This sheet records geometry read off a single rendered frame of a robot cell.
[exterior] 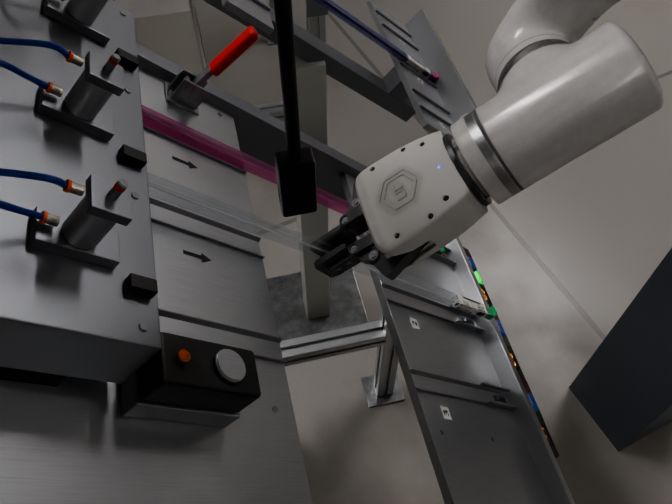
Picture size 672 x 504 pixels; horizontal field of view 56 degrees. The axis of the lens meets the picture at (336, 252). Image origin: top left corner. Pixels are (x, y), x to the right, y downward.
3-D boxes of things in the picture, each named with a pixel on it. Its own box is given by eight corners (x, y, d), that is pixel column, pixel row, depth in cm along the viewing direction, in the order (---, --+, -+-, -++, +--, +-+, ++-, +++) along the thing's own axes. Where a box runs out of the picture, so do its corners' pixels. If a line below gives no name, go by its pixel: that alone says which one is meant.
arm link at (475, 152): (461, 90, 56) (432, 110, 57) (498, 161, 51) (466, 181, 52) (497, 137, 62) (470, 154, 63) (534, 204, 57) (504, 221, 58)
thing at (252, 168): (434, 249, 89) (442, 243, 88) (437, 257, 88) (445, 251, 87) (89, 91, 55) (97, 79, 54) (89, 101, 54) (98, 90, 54)
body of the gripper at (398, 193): (441, 103, 57) (343, 170, 61) (482, 185, 51) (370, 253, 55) (475, 143, 63) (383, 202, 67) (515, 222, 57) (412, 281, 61)
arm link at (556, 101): (461, 87, 57) (494, 153, 51) (599, -8, 52) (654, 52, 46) (500, 141, 62) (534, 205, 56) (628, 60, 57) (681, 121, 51)
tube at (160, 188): (485, 311, 83) (492, 307, 83) (489, 320, 83) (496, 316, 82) (138, 179, 50) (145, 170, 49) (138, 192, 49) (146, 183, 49)
